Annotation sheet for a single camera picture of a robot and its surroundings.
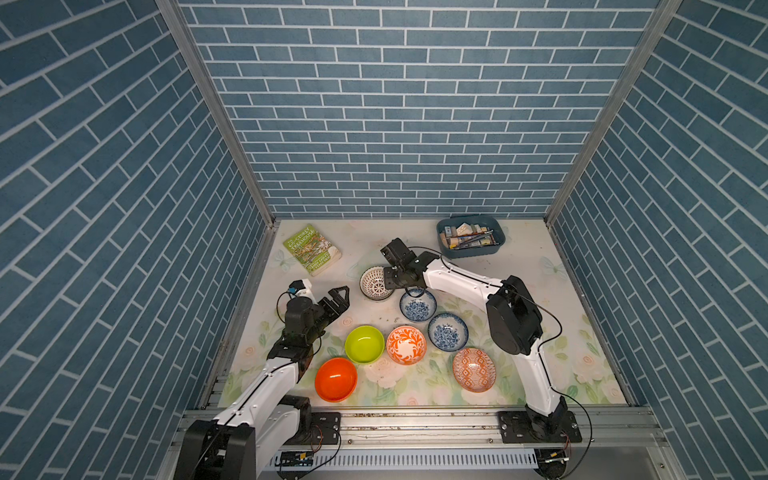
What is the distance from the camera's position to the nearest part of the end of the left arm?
643 millimetres

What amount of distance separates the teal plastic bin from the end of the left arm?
19.5 inches

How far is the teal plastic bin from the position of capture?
1106 mm
